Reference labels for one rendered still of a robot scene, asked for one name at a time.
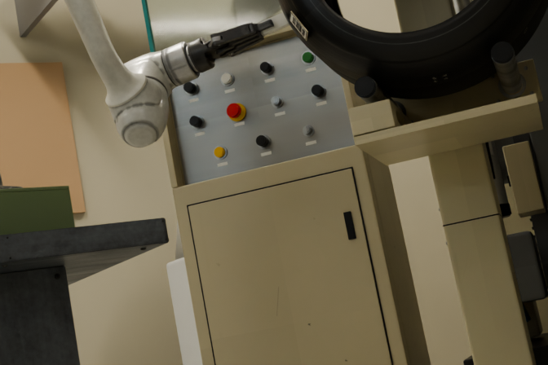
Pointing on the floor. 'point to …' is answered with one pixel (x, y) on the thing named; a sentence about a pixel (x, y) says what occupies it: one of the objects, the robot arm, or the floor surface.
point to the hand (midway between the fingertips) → (274, 24)
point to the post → (466, 193)
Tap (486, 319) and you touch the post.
